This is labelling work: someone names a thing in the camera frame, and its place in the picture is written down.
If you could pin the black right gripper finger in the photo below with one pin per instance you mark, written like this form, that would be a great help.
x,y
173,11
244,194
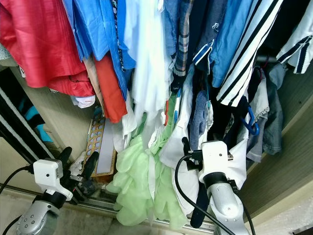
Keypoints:
x,y
186,147

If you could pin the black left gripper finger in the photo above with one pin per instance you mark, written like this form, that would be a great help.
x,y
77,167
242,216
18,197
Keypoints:
x,y
91,165
65,155

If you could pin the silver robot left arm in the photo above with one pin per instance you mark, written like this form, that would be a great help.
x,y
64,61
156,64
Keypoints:
x,y
34,223

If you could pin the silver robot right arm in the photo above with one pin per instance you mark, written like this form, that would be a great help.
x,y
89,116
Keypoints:
x,y
225,205

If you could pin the white hanging shirt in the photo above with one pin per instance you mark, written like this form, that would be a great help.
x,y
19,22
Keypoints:
x,y
171,147

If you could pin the colourful dotted board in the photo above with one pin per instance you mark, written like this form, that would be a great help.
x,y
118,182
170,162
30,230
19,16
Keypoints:
x,y
102,147

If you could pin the light wood wardrobe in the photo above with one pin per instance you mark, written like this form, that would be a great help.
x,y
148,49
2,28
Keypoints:
x,y
63,112

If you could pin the teal striped item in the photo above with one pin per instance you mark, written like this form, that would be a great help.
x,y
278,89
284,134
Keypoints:
x,y
36,117

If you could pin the light green ruffled dress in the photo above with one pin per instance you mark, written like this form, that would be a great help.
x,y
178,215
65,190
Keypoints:
x,y
132,191

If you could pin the blue plastic hanger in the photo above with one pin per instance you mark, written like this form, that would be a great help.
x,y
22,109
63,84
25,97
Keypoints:
x,y
253,125

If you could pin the orange red garment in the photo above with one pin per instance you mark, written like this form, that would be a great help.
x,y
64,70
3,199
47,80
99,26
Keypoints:
x,y
110,88

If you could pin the white lace garment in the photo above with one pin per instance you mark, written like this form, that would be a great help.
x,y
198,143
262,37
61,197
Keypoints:
x,y
260,100

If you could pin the grey jeans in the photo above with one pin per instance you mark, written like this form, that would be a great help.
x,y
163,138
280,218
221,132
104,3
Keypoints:
x,y
274,117

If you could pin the long white garment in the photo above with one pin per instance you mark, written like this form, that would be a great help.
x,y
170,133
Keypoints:
x,y
144,58

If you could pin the plaid shirt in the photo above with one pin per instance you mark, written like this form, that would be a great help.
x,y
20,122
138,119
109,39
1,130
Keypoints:
x,y
183,44

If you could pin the black white striped shirt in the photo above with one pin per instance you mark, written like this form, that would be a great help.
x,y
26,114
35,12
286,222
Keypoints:
x,y
249,63
298,44

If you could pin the red hanging shirt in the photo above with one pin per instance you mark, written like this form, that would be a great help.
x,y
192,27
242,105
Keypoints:
x,y
44,44

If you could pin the denim blue shirt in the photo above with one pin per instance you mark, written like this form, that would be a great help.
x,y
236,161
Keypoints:
x,y
230,34

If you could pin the bright blue shirt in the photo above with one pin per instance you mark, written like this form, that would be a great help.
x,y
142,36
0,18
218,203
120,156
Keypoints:
x,y
102,29

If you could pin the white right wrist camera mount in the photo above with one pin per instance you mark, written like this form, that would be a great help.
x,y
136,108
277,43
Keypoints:
x,y
215,156

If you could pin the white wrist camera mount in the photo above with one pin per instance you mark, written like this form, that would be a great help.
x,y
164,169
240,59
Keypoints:
x,y
46,171
215,156

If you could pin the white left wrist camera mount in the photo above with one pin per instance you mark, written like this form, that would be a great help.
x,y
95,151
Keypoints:
x,y
46,171

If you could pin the black sliding door frame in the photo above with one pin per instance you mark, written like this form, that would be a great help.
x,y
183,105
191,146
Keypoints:
x,y
17,127

